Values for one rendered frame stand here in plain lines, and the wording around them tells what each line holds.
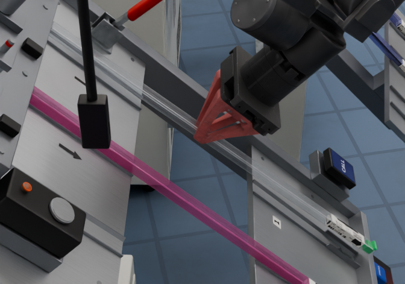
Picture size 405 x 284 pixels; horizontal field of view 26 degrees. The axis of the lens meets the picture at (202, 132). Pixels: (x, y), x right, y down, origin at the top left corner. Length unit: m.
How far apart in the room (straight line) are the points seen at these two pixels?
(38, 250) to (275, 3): 0.33
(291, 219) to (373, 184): 1.28
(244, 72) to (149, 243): 1.26
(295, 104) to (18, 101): 0.78
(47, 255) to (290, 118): 0.81
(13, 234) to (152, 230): 1.50
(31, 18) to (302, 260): 0.44
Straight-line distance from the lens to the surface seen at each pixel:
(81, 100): 0.67
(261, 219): 1.04
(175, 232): 2.20
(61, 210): 0.72
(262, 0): 0.88
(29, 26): 0.83
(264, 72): 0.94
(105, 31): 1.00
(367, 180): 2.37
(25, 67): 0.78
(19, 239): 0.73
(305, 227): 1.12
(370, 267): 1.15
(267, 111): 0.95
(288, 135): 1.50
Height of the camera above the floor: 1.58
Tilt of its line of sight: 39 degrees down
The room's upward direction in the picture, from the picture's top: straight up
